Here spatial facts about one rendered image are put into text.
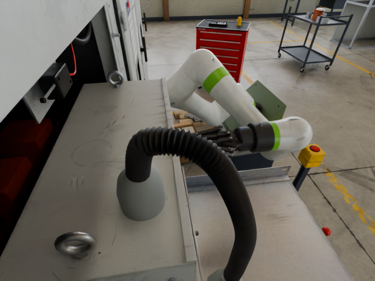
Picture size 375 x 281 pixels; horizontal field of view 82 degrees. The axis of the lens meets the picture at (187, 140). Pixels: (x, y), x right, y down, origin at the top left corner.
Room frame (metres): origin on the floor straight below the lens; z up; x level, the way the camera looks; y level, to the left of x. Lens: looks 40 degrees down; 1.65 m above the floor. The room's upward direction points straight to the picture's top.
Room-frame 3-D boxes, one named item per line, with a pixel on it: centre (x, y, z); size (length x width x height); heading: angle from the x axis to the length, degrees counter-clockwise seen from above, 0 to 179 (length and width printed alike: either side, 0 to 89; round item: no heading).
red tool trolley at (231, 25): (3.37, -0.51, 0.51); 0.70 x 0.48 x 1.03; 72
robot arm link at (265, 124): (0.51, -0.22, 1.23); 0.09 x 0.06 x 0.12; 9
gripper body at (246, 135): (0.50, -0.14, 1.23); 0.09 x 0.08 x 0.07; 99
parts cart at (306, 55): (4.39, -2.32, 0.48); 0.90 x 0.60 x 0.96; 12
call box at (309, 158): (0.82, -0.66, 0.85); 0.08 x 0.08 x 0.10; 8
